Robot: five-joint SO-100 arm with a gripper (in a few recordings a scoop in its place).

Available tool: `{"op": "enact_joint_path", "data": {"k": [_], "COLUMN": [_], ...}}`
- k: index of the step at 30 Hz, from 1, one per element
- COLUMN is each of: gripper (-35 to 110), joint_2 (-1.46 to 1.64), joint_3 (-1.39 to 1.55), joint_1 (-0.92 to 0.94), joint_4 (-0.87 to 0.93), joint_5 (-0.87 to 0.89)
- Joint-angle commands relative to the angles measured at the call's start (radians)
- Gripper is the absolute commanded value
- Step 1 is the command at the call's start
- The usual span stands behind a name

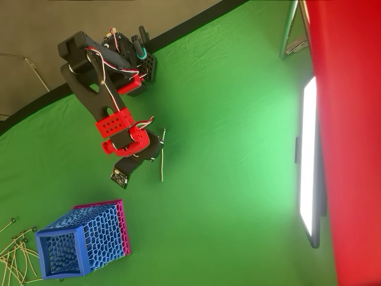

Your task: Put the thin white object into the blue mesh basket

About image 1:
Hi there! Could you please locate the blurred red foreground part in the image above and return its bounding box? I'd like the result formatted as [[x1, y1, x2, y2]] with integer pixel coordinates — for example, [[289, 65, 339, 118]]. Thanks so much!
[[303, 0, 381, 286]]

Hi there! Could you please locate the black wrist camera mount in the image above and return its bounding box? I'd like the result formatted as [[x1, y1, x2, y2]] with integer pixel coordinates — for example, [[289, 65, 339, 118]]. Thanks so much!
[[110, 155, 143, 190]]

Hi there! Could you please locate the blue magenta mesh basket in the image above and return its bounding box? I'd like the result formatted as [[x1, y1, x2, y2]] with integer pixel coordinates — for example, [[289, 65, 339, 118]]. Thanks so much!
[[35, 198, 132, 280]]

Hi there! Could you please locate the black teal table clamp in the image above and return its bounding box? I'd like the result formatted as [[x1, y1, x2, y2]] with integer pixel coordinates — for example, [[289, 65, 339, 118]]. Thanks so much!
[[138, 26, 150, 59], [130, 34, 143, 58]]

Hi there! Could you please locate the chrome tube stand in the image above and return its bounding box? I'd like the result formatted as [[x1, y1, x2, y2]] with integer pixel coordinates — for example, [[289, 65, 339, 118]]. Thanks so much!
[[279, 0, 311, 59]]

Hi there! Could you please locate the green table cloth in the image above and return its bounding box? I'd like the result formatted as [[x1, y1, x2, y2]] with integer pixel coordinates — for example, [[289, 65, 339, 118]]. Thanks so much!
[[0, 0, 339, 286]]

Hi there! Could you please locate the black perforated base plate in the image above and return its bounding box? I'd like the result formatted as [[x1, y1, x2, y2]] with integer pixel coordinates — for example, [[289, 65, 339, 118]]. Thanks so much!
[[139, 53, 158, 90]]

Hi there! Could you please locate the thin grey floor cable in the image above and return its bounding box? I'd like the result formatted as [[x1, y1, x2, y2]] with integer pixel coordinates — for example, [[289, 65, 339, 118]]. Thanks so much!
[[0, 52, 51, 92]]

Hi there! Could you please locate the white thin stick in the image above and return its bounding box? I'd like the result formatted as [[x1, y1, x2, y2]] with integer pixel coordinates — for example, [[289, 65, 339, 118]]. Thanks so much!
[[159, 128, 168, 182]]

